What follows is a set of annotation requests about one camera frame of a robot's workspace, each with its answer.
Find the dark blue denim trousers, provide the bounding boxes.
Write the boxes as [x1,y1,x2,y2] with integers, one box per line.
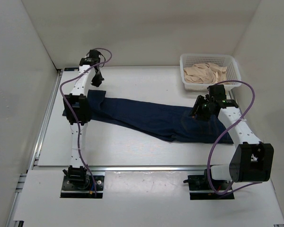
[88,90,225,143]

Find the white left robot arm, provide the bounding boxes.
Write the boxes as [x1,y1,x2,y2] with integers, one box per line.
[59,54,104,192]

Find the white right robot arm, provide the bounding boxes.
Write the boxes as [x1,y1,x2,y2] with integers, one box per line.
[191,96,274,189]

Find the beige trousers in basket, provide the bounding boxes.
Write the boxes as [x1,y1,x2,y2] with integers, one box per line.
[184,63,228,84]

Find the white plastic mesh basket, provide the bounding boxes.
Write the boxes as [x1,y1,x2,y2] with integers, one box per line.
[180,53,241,91]

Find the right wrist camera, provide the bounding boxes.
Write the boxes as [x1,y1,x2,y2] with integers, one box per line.
[207,84,227,102]

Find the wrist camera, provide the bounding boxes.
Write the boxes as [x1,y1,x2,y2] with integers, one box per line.
[88,49,102,64]
[207,84,227,102]

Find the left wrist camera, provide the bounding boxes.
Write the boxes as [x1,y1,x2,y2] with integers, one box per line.
[88,49,102,64]

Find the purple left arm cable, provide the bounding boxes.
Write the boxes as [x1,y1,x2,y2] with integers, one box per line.
[59,47,113,197]

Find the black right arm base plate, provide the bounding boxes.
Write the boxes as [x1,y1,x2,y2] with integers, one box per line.
[183,175,235,201]

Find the aluminium front rail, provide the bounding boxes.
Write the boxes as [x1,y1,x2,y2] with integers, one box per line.
[35,165,270,173]

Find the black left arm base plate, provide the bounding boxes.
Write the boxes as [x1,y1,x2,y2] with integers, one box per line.
[60,175,105,199]

